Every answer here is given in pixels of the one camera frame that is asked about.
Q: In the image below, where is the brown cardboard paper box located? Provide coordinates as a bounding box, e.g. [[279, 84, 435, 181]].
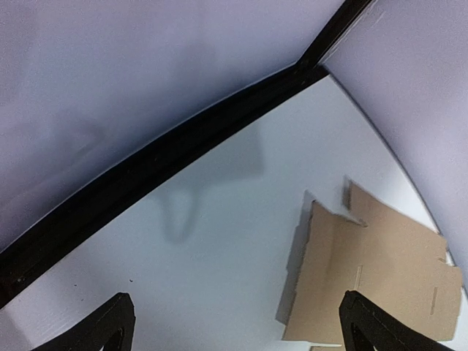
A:
[[283, 183, 462, 347]]

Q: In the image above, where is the black enclosure frame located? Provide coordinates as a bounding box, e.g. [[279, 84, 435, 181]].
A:
[[1, 1, 370, 306]]

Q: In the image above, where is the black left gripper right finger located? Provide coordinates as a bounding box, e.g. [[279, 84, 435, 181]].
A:
[[339, 290, 440, 350]]

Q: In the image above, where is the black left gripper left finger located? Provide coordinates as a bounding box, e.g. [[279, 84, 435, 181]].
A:
[[35, 292, 136, 351]]

